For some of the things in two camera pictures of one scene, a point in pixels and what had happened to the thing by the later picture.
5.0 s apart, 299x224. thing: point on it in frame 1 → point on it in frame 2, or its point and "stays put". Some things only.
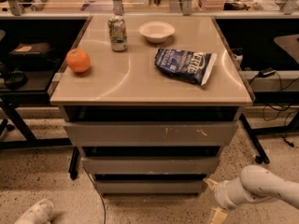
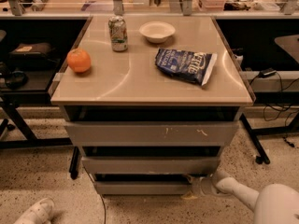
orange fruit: x=78 y=60 stays put
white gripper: x=221 y=194 → x=199 y=186
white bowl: x=156 y=31 stays put
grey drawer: x=149 y=188 stays put
